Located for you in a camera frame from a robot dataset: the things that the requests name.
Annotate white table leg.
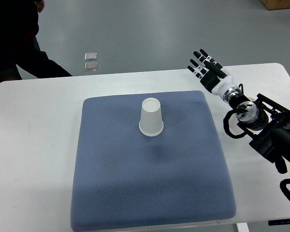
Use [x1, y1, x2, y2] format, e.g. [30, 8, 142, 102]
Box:
[236, 223, 249, 232]

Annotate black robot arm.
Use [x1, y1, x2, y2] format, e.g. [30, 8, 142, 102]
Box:
[188, 49, 290, 174]

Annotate metal floor plate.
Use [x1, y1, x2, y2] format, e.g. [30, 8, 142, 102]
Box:
[85, 52, 97, 60]
[85, 62, 98, 72]

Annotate white paper cup on mat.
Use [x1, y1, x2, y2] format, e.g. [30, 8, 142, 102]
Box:
[139, 98, 164, 137]

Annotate lower metal floor plate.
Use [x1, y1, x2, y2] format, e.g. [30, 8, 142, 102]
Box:
[85, 62, 98, 72]

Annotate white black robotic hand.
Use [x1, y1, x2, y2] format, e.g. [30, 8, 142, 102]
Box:
[187, 49, 236, 96]

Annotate upper metal floor plate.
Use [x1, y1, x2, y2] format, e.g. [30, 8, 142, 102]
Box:
[85, 52, 97, 60]

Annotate blue textured cushion mat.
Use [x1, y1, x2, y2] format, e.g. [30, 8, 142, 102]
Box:
[71, 90, 236, 232]

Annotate brown cardboard box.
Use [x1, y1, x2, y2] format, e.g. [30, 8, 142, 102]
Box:
[261, 0, 290, 11]

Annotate black desk control panel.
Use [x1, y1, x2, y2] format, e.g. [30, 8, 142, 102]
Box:
[268, 218, 290, 226]

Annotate black cable loop lower right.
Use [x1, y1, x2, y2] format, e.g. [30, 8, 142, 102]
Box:
[279, 178, 290, 208]

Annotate white paper cup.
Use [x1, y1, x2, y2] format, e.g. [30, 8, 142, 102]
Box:
[230, 97, 259, 133]
[139, 98, 164, 137]

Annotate person in dark clothes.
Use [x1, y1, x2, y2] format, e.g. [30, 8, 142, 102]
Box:
[0, 0, 71, 83]

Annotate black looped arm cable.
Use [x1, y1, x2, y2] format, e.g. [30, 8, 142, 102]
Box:
[222, 83, 252, 139]

